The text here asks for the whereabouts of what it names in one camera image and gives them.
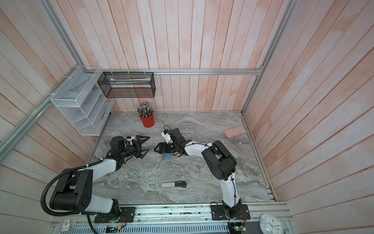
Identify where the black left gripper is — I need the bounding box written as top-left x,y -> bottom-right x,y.
120,135 -> 150,159

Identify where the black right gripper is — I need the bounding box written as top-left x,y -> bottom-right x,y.
154,142 -> 179,155

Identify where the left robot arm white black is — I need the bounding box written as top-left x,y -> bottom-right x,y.
41,135 -> 150,219

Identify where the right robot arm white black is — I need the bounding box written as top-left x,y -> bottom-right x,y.
154,128 -> 242,219

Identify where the red pencil cup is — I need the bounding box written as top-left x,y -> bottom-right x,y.
140,114 -> 155,128

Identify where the clear acrylic tiered organizer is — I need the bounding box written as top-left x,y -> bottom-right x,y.
178,125 -> 195,137

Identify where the bundle of pencils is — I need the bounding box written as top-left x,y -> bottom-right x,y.
136,102 -> 154,118

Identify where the beige black stapler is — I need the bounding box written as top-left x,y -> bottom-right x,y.
161,181 -> 187,190

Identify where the pink pencil case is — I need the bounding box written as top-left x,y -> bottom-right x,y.
224,126 -> 246,139

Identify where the small white label box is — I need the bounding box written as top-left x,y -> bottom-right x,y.
60,219 -> 77,233

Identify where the black mesh wall basket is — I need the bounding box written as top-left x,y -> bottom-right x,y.
98,71 -> 156,98

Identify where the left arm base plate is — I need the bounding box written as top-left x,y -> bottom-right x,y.
94,207 -> 136,223

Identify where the white wire mesh shelf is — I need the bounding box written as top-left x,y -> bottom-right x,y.
51,66 -> 114,136

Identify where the aluminium front rail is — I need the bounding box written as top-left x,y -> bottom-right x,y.
49,201 -> 294,234

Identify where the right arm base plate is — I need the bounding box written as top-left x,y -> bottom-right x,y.
210,202 -> 251,221

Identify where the white wall clock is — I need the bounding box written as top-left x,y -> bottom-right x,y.
260,214 -> 284,234

